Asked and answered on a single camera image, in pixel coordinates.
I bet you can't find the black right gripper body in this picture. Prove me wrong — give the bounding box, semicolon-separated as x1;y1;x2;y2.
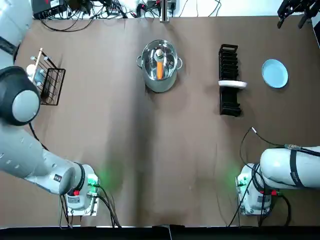
282;0;320;13

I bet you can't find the glass pot lid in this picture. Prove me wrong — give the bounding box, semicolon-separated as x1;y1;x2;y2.
141;39;179;81

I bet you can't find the orange corn cob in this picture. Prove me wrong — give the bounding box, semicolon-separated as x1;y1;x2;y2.
156;61;165;80

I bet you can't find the light blue plate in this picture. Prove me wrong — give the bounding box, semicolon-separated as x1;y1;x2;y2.
261;58;289;89

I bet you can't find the white plate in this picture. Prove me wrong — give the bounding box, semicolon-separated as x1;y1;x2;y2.
217;79;248;89

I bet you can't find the black slotted dish rack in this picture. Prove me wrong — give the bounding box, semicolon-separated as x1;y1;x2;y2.
218;43;243;117

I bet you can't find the grey usb hub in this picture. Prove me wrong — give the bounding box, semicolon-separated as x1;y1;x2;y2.
106;3;127;17

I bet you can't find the black box with red logo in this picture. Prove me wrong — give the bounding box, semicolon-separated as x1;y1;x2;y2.
32;0;66;20

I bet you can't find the light blue cup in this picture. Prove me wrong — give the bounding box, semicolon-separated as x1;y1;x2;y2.
34;69;45;86

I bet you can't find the aluminium frame post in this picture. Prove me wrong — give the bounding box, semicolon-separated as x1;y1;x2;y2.
159;0;171;24

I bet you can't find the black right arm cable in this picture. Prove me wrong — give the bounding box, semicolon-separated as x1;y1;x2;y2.
239;126;320;191

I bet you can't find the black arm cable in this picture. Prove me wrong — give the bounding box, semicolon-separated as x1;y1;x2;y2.
239;126;320;191
28;121;51;152

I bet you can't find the black right base cable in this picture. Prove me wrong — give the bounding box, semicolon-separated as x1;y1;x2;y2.
228;192;292;228

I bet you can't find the black base cable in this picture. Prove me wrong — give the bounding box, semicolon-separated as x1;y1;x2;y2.
58;183;123;230
228;192;292;228

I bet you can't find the black table cable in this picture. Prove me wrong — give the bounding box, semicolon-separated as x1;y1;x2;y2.
40;17;94;32

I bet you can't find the black wire cup rack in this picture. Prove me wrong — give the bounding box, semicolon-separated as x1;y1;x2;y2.
29;47;67;107

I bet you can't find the black left base cable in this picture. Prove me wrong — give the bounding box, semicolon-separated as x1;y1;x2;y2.
58;183;123;230

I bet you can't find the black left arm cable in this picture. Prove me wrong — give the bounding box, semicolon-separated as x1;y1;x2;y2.
28;121;51;152

